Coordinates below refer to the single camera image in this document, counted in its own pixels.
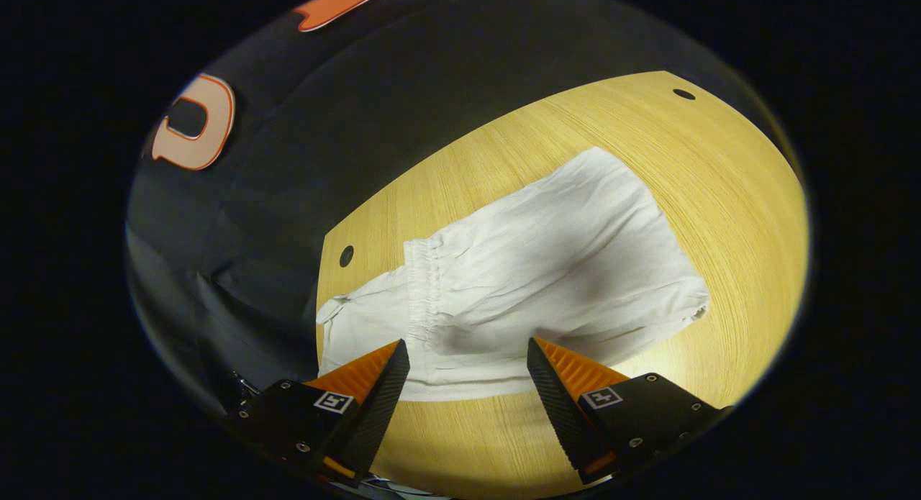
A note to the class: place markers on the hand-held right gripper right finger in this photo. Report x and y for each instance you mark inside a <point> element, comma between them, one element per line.
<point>557,414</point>

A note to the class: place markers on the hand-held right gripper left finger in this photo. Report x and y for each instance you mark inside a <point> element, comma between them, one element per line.
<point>378,414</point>

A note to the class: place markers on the white jeans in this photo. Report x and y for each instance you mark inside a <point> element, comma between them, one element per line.
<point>561,255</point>

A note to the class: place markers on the black backdrop cloth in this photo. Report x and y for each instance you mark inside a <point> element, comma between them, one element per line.
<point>302,162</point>

